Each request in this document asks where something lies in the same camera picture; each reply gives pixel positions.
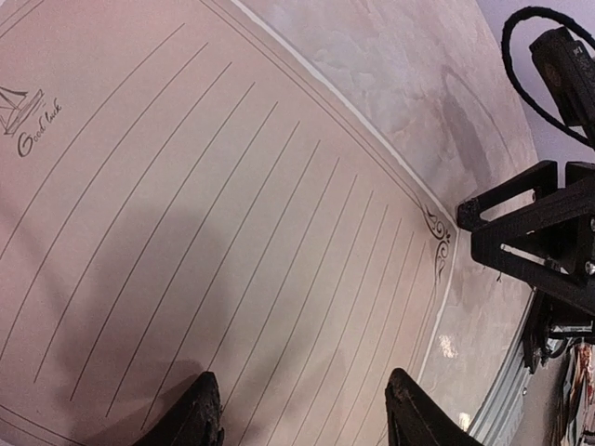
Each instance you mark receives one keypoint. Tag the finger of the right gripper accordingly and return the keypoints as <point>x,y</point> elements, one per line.
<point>534,230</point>

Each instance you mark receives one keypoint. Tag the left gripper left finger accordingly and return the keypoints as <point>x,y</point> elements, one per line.
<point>194,419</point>

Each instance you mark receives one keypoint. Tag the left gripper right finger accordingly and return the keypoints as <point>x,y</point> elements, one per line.
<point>415,419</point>

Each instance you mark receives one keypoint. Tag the ornate bordered letter sheet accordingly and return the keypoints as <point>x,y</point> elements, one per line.
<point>182,192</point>

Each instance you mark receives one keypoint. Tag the front aluminium rail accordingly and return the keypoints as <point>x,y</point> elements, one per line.
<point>499,417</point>

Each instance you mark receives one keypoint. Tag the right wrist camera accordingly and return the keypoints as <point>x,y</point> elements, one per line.
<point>567,70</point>

